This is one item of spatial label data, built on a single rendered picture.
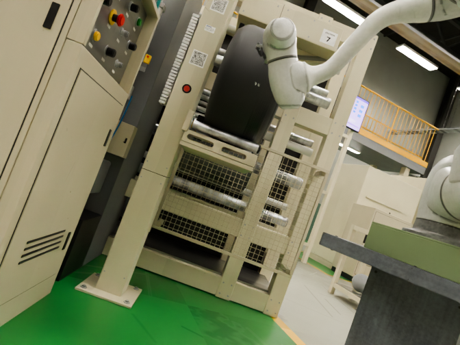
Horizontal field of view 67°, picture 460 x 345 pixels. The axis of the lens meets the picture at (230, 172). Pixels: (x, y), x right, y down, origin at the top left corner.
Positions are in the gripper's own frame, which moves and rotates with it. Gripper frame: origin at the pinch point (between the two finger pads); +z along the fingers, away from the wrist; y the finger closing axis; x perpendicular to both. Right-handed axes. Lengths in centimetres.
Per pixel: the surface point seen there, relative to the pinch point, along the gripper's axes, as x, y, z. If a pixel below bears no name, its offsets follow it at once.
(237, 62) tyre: 5.6, 11.4, 2.5
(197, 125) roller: 37.2, 19.1, 11.7
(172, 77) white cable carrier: 19.6, 39.6, 23.2
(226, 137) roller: 37.5, 4.7, 11.7
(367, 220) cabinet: 82, -260, 410
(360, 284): 131, -181, 199
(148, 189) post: 74, 31, 14
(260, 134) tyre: 30.5, -9.9, 12.5
